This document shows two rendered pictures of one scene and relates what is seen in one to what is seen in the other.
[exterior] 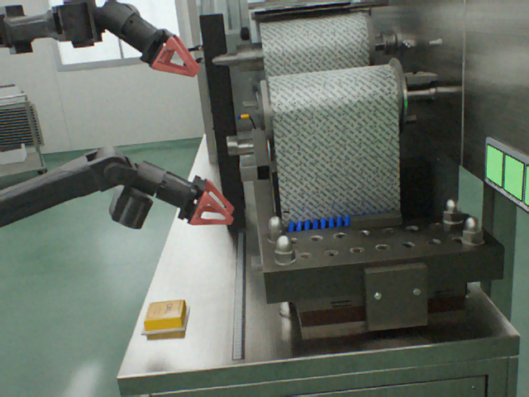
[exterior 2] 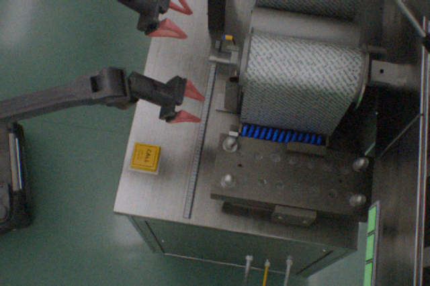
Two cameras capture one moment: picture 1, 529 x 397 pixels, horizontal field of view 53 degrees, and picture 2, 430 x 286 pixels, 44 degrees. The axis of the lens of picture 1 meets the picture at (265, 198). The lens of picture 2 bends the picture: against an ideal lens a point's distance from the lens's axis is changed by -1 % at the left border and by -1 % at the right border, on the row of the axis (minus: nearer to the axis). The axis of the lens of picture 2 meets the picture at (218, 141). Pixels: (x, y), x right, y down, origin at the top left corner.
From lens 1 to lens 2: 102 cm
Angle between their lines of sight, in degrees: 52
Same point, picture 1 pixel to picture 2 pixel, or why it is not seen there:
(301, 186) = (259, 113)
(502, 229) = not seen: hidden behind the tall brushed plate
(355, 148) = (308, 109)
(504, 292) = not seen: hidden behind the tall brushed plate
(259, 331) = (205, 193)
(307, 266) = (239, 196)
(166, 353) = (143, 197)
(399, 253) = (304, 201)
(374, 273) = (280, 213)
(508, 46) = (400, 209)
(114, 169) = (112, 103)
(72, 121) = not seen: outside the picture
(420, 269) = (310, 218)
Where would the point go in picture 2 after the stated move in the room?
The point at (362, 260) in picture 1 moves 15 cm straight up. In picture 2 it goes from (277, 202) to (285, 186)
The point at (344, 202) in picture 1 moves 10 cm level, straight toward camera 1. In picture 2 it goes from (289, 124) to (279, 160)
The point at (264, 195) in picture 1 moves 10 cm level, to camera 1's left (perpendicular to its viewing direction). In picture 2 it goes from (232, 85) to (194, 80)
